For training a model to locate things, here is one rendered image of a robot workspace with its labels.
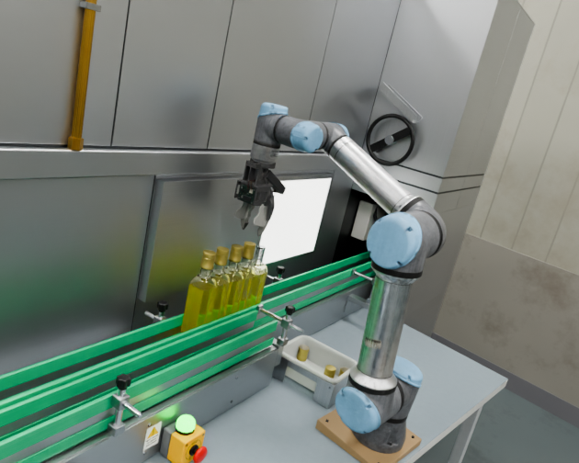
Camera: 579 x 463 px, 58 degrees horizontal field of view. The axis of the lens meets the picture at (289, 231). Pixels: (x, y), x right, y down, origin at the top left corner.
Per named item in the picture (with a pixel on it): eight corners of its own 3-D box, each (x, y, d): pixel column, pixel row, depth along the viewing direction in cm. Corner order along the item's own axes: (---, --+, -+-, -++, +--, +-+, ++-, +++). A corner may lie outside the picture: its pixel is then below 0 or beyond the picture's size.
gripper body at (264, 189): (232, 199, 143) (241, 157, 140) (251, 197, 150) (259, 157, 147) (254, 208, 140) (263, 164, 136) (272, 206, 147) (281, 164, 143)
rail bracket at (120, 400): (119, 425, 109) (128, 370, 105) (142, 444, 105) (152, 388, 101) (103, 434, 105) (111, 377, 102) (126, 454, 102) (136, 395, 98)
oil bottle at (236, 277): (219, 328, 157) (232, 263, 152) (232, 335, 155) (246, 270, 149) (205, 333, 153) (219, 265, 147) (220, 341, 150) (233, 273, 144)
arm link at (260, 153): (263, 141, 146) (287, 149, 142) (260, 158, 147) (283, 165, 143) (246, 141, 140) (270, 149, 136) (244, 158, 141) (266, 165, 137)
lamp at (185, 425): (185, 420, 123) (187, 409, 122) (198, 429, 120) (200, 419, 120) (170, 427, 119) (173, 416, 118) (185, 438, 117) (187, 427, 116)
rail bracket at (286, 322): (256, 327, 162) (265, 290, 159) (300, 351, 154) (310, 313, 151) (250, 330, 160) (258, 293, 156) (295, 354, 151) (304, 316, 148)
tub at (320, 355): (298, 355, 178) (303, 333, 175) (355, 387, 167) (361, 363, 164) (267, 372, 163) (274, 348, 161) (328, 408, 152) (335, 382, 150)
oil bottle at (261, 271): (242, 318, 167) (255, 256, 161) (255, 325, 164) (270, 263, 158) (231, 322, 162) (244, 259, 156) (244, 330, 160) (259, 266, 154)
